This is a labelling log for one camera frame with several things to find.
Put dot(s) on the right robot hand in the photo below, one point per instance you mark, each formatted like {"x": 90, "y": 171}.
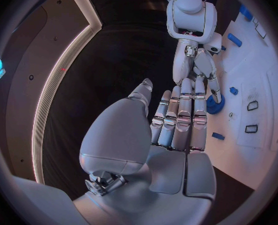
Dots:
{"x": 205, "y": 61}

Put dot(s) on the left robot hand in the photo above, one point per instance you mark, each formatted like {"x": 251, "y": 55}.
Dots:
{"x": 134, "y": 138}

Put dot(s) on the blue gear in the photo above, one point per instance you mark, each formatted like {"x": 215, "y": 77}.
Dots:
{"x": 214, "y": 107}

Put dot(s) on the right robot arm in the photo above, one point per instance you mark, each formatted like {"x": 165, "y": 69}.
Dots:
{"x": 190, "y": 15}

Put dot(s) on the white task board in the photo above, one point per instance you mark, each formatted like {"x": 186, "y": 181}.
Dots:
{"x": 246, "y": 78}

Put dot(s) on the small blue plug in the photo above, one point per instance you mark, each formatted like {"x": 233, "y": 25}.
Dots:
{"x": 223, "y": 48}

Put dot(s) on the blue cylinder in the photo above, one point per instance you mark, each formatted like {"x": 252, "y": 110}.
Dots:
{"x": 234, "y": 39}
{"x": 245, "y": 12}

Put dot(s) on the blue peg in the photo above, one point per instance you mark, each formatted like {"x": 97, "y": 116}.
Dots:
{"x": 233, "y": 91}

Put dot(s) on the blue block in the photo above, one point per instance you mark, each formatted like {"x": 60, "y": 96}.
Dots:
{"x": 218, "y": 136}

